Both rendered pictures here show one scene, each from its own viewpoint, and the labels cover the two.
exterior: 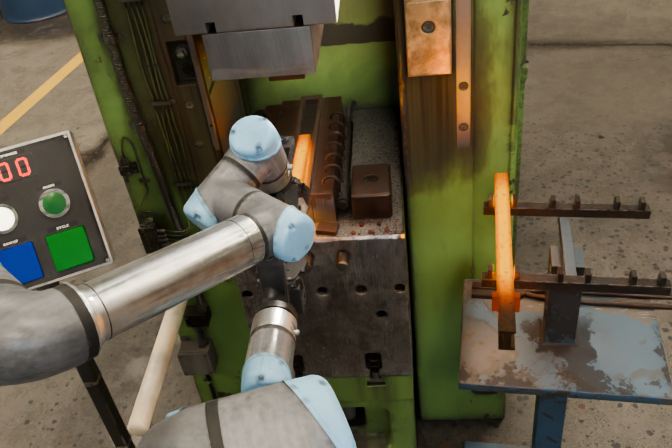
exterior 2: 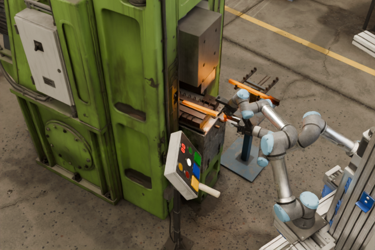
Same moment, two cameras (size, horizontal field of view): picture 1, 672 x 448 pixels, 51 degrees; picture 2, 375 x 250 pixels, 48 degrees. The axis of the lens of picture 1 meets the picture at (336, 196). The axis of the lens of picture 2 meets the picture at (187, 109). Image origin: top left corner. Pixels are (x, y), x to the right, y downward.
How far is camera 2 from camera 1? 264 cm
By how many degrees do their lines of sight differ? 51
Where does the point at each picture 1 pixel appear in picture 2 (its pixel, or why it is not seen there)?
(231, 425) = (315, 122)
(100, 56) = (162, 109)
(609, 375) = not seen: hidden behind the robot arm
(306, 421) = (317, 115)
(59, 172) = (186, 142)
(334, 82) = not seen: hidden behind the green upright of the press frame
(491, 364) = (254, 119)
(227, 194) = (253, 106)
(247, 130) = (244, 92)
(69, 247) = (197, 158)
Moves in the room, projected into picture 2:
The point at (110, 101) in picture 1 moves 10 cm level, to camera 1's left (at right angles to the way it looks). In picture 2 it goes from (162, 121) to (155, 131)
